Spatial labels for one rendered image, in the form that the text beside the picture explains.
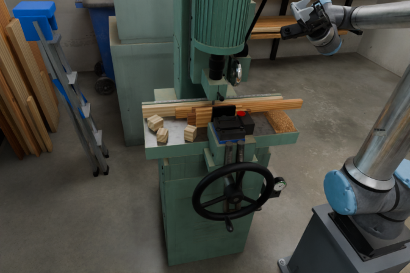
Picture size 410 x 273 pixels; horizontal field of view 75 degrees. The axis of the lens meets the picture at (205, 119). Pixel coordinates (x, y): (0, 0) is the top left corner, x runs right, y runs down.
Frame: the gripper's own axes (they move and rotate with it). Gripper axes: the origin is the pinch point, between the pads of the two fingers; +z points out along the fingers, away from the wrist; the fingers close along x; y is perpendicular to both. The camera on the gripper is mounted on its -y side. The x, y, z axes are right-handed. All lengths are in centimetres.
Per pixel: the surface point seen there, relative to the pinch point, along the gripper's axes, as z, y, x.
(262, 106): -24.2, -28.1, 18.7
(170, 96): -15, -73, -2
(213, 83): 2.5, -32.8, 13.7
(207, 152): 0, -42, 37
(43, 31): 34, -106, -39
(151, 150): 16, -55, 34
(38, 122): 7, -187, -21
